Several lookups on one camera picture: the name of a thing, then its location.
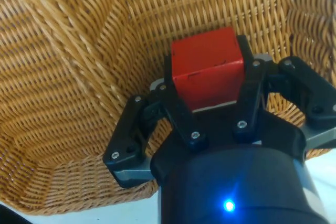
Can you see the wicker basket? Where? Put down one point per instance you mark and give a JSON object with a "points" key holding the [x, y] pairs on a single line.
{"points": [[78, 77]]}

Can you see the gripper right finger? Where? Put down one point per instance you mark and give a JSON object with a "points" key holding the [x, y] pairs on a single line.
{"points": [[252, 95]]}

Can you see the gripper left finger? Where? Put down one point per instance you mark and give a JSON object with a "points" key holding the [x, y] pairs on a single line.
{"points": [[181, 113]]}

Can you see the red cube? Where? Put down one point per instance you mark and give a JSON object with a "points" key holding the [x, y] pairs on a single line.
{"points": [[207, 72]]}

